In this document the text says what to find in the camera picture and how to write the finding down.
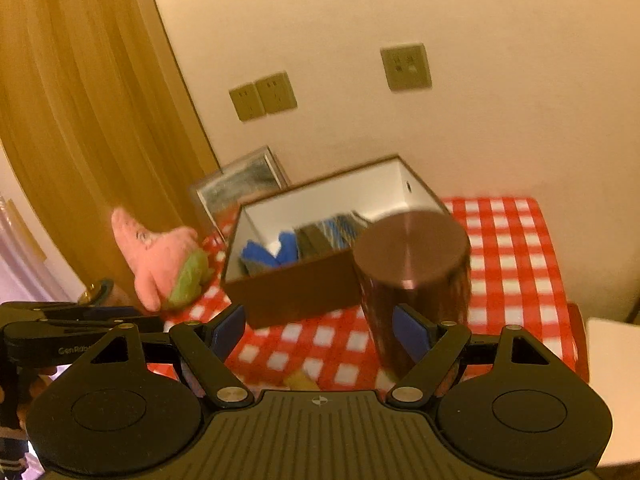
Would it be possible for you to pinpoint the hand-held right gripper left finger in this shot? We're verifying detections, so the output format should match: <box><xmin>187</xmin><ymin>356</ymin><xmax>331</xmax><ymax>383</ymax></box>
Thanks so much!
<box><xmin>51</xmin><ymin>305</ymin><xmax>253</xmax><ymax>408</ymax></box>

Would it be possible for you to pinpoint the dark brown round object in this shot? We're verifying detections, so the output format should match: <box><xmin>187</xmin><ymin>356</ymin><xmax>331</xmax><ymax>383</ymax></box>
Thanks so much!
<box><xmin>75</xmin><ymin>280</ymin><xmax>134</xmax><ymax>309</ymax></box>

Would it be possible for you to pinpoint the brown storage box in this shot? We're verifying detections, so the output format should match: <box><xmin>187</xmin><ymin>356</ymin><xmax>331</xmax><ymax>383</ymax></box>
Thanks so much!
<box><xmin>220</xmin><ymin>155</ymin><xmax>454</xmax><ymax>330</ymax></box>

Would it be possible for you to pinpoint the wooden door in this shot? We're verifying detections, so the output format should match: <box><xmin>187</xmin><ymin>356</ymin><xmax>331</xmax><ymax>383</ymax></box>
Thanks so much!
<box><xmin>0</xmin><ymin>0</ymin><xmax>221</xmax><ymax>311</ymax></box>

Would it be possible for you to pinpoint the dark striped cloth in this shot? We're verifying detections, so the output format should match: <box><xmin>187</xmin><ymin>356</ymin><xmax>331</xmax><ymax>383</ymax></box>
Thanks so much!
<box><xmin>294</xmin><ymin>211</ymin><xmax>372</xmax><ymax>262</ymax></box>

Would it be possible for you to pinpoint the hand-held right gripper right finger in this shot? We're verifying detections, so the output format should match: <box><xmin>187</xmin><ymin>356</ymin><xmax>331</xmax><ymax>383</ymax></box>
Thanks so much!
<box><xmin>386</xmin><ymin>302</ymin><xmax>592</xmax><ymax>406</ymax></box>

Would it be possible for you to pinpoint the beige wall outlet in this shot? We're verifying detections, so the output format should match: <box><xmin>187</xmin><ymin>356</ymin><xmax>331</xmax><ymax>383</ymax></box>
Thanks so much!
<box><xmin>379</xmin><ymin>42</ymin><xmax>433</xmax><ymax>93</ymax></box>
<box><xmin>255</xmin><ymin>70</ymin><xmax>298</xmax><ymax>114</ymax></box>
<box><xmin>228</xmin><ymin>85</ymin><xmax>266</xmax><ymax>123</ymax></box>

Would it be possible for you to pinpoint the brown metal thermos jar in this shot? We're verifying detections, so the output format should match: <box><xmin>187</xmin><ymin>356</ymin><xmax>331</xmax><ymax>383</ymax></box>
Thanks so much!
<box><xmin>352</xmin><ymin>211</ymin><xmax>472</xmax><ymax>382</ymax></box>

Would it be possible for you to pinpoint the red checkered tablecloth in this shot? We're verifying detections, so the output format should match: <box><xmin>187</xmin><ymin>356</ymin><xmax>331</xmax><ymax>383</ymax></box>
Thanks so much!
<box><xmin>165</xmin><ymin>195</ymin><xmax>582</xmax><ymax>397</ymax></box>

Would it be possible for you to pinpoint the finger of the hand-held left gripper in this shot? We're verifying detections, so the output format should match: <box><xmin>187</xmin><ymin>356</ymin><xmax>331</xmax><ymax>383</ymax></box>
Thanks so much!
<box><xmin>0</xmin><ymin>301</ymin><xmax>165</xmax><ymax>334</ymax></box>
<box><xmin>1</xmin><ymin>321</ymin><xmax>118</xmax><ymax>344</ymax></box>

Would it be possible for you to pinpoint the pink starfish plush toy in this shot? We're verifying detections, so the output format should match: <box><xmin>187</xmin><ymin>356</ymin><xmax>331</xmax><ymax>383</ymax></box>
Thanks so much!
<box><xmin>110</xmin><ymin>208</ymin><xmax>215</xmax><ymax>312</ymax></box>

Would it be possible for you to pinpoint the blue cloth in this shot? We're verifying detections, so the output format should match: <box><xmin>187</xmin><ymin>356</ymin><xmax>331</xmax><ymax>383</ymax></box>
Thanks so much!
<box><xmin>239</xmin><ymin>230</ymin><xmax>301</xmax><ymax>277</ymax></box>

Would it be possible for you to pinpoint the clear picture frame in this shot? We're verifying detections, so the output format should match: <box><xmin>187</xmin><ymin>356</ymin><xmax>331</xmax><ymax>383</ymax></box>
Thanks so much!
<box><xmin>188</xmin><ymin>145</ymin><xmax>291</xmax><ymax>241</ymax></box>

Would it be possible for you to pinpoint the yellowish cloth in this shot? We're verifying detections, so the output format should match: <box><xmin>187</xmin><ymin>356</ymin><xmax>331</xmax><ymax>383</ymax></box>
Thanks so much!
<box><xmin>284</xmin><ymin>368</ymin><xmax>321</xmax><ymax>392</ymax></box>

